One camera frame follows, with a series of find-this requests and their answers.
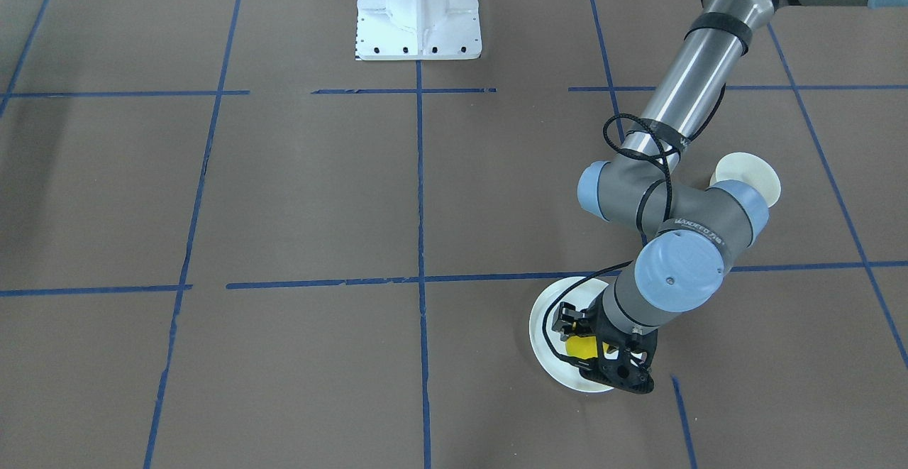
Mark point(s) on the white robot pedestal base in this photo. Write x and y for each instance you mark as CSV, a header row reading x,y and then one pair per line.
x,y
393,30

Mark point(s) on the yellow lemon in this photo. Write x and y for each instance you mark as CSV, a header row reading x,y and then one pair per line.
x,y
582,345

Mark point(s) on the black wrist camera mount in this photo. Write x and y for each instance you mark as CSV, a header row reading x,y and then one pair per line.
x,y
629,370

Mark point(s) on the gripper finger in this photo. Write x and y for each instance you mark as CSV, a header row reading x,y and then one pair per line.
x,y
566,319
589,365

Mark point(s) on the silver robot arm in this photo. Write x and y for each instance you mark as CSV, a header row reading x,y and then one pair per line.
x,y
693,236

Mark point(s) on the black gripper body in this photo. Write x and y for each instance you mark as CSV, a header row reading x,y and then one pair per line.
x,y
590,325

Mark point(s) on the white round plate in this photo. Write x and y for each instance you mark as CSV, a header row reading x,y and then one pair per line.
x,y
546,355

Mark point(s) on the white plastic bowl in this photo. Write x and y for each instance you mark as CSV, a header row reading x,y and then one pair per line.
x,y
751,169

